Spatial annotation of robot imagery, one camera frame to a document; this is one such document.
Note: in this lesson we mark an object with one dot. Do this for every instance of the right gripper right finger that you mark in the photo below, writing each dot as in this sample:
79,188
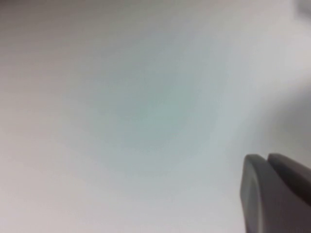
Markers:
294,177

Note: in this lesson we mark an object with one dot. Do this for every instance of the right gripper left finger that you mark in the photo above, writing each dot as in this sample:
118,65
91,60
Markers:
257,199

